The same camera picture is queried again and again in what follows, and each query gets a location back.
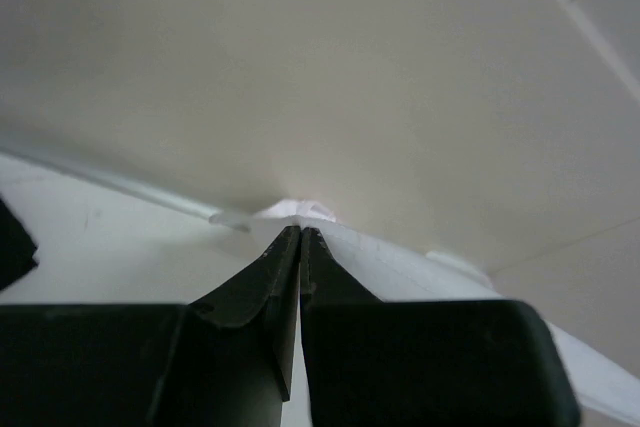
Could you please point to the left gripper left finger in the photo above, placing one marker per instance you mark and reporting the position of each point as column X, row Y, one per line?
column 264, row 293

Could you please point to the folded black tank top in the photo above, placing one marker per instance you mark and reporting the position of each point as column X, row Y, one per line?
column 17, row 248

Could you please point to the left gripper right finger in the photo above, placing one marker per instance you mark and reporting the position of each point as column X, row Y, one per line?
column 323, row 280

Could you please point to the white tank top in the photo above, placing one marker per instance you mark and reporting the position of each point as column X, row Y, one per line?
column 394, row 273

